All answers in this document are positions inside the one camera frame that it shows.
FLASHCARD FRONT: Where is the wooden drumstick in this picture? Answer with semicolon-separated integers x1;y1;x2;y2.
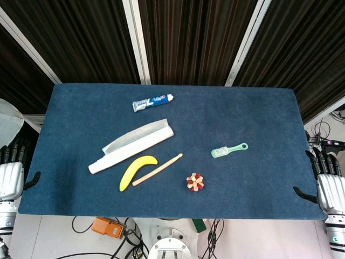
132;153;183;187

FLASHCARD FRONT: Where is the orange pedal box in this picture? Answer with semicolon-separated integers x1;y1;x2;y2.
90;216;127;240

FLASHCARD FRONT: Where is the toothpaste tube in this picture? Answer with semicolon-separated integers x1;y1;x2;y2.
132;93;175;112

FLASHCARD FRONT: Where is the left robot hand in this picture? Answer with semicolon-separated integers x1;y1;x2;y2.
0;139;42;201

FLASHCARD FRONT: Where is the red and beige puzzle ball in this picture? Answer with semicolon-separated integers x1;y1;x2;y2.
186;172;205;192

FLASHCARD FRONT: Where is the black electronic box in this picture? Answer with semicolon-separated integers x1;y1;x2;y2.
320;139;345;156

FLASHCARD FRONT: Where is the black cable bundle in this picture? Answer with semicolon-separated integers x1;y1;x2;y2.
199;219;225;259

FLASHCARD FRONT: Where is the blue table cloth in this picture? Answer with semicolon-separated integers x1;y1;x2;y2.
17;83;328;221

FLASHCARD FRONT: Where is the yellow banana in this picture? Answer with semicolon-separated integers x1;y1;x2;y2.
119;155;158;193

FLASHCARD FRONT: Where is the green toothbrush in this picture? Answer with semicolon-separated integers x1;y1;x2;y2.
211;142;249;158

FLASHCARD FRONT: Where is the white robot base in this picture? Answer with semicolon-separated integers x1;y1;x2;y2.
134;217;202;259

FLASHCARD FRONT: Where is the white cloth sheet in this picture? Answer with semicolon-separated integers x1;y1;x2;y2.
0;98;25;148

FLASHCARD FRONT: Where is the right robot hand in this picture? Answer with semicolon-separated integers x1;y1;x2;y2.
293;147;345;215

